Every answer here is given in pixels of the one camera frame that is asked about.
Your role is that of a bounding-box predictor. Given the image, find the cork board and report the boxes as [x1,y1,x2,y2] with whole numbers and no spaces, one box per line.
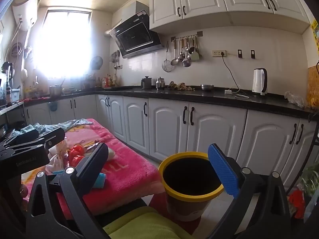
[307,66,319,110]

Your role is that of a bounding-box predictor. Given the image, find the light blue packet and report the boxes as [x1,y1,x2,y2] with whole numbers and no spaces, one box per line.
[93,173,107,189]

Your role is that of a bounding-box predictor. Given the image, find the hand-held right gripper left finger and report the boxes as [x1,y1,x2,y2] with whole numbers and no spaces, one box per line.
[26,142,109,239]

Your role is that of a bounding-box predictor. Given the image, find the group of seasoning bottles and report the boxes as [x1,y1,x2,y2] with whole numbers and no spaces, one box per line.
[102,73,118,89]

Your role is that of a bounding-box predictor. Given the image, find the white water heater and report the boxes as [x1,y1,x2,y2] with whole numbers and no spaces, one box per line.
[12,0,40,31]

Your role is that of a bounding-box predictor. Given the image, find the black range hood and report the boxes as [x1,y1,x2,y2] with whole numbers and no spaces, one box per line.
[108,1,164,59]

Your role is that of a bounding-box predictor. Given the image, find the steel cooking pot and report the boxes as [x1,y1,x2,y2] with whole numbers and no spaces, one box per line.
[49,85,63,97]

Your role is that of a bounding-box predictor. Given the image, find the coiled hose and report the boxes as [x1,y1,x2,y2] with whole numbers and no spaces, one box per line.
[7,42,23,61]

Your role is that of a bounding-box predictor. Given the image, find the yellow wall poster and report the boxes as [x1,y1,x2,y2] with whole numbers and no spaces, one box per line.
[310,19,319,53]

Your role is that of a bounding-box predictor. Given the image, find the black electric kettle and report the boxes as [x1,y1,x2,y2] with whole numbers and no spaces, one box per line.
[1,62,15,80]

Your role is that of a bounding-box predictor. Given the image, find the black power cable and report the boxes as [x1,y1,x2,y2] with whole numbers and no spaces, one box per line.
[221,55,241,94]

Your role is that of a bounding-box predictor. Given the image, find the row of hanging utensils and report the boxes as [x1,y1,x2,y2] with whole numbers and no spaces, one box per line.
[171,31,203,68]

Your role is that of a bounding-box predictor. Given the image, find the red plastic bag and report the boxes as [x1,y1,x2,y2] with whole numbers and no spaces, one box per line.
[288,189,306,220]

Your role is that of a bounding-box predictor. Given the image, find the green leafy vegetables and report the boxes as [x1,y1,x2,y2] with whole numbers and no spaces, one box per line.
[300,163,319,198]

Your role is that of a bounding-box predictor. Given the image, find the clear plastic bag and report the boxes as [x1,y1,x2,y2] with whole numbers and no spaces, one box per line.
[284,91,306,109]

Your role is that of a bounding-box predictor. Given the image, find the silver foil wrapper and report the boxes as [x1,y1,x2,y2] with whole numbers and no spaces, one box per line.
[84,141,103,155]

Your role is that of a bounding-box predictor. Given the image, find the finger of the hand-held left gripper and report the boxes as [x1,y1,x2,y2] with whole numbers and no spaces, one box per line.
[10,127,66,152]
[5,129,40,145]

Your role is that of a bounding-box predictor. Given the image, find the white base cabinets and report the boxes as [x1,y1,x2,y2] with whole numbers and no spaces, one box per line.
[24,93,319,190]

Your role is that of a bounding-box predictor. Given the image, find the small hanging wall rack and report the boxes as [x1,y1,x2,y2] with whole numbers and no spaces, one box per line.
[110,50,120,69]

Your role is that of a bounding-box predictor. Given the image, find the bright window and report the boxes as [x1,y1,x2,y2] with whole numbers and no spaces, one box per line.
[37,10,92,78]

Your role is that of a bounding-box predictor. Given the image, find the black teapot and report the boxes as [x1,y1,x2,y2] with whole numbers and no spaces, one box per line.
[141,76,153,89]

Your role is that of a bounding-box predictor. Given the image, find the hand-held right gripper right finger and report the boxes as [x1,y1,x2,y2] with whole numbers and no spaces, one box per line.
[207,143,291,239]

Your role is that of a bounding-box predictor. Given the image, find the white electric kettle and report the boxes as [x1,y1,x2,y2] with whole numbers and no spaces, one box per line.
[252,68,269,96]

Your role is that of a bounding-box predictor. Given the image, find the yellow-rimmed trash bin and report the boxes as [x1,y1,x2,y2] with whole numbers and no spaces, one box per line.
[159,151,225,222]

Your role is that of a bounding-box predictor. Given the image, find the pile of ginger roots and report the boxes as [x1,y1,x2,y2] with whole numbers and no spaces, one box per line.
[167,81,195,91]

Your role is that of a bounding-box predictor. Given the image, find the black kitchen countertop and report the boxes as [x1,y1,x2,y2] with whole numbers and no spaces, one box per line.
[22,85,319,120]

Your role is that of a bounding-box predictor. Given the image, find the small wall fan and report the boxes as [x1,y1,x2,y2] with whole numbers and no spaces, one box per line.
[90,56,103,71]

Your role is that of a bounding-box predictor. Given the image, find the white paper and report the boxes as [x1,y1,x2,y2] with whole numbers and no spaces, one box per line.
[47,139,69,175]

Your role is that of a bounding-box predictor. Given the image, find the red plastic wrapper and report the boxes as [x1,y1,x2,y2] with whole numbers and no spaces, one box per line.
[67,144,86,167]

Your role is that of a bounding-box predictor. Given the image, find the pink printed blanket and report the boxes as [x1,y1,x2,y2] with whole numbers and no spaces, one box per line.
[21,118,165,216]

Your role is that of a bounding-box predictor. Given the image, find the white wall cabinets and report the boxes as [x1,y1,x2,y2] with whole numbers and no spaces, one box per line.
[149,0,311,34]

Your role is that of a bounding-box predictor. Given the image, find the light blue cloth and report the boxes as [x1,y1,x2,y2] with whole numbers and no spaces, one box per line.
[12,119,95,138]

